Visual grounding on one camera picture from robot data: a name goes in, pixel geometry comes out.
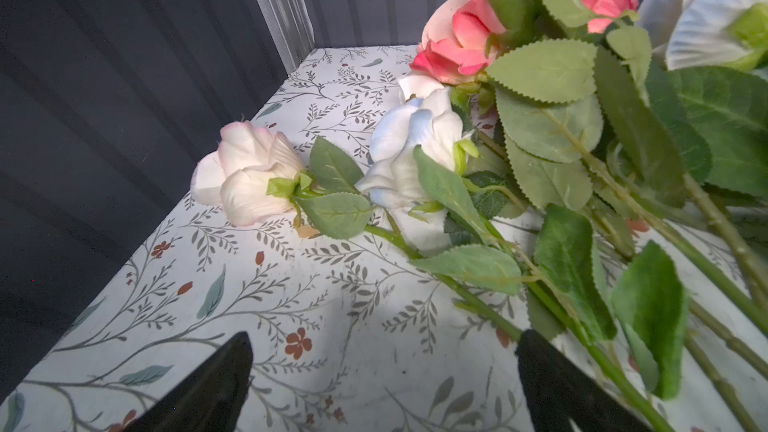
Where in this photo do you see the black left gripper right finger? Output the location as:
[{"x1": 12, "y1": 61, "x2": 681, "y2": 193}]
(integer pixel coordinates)
[{"x1": 516, "y1": 329, "x2": 649, "y2": 432}]

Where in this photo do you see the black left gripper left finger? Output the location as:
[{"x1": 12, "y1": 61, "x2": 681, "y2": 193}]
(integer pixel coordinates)
[{"x1": 127, "y1": 332, "x2": 253, "y2": 432}]

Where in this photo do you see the coral pink rose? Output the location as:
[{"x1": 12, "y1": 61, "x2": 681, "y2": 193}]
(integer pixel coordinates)
[{"x1": 572, "y1": 0, "x2": 768, "y2": 289}]

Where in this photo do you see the white blue rose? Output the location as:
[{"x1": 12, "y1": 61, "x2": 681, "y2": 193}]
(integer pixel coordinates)
[{"x1": 355, "y1": 71, "x2": 673, "y2": 432}]

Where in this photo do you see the pale pink rose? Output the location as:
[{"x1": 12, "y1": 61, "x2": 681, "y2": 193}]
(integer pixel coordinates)
[{"x1": 190, "y1": 120, "x2": 421, "y2": 259}]

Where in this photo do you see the white peony flower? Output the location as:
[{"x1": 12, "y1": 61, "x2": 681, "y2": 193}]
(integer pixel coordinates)
[{"x1": 637, "y1": 0, "x2": 768, "y2": 199}]

